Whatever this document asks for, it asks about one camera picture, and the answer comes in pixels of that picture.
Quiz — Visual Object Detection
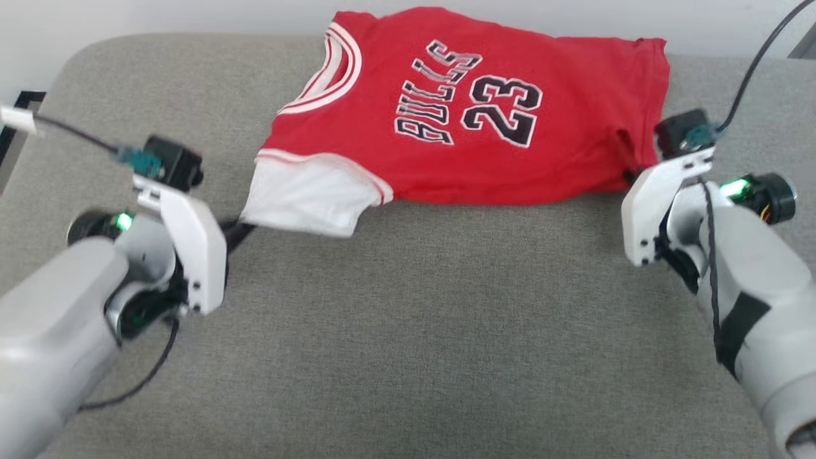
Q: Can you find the teal right camera connector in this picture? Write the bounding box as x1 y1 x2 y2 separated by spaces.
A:
685 124 721 150

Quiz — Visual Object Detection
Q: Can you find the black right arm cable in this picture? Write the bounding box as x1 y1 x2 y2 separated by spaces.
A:
698 0 816 358

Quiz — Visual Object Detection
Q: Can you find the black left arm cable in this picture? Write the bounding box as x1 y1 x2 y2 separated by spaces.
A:
32 113 180 410

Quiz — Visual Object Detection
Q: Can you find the black skirting strip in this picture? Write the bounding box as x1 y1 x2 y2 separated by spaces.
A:
0 91 47 195

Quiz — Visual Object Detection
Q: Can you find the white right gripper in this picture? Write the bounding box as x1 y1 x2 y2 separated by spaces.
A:
622 148 715 267

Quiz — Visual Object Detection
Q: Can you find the red and white basketball jersey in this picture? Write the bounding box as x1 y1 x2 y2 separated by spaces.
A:
240 6 671 238

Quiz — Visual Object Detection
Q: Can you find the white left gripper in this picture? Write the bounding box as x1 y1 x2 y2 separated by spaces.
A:
133 175 256 315

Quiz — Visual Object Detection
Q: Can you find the teal left camera connector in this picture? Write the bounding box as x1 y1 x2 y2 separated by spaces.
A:
112 145 163 178

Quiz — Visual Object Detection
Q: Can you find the teal camera connector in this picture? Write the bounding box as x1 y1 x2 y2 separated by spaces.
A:
112 145 163 178
685 124 721 150

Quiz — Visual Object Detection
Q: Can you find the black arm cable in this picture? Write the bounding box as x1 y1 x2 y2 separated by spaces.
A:
698 0 816 358
32 113 180 410

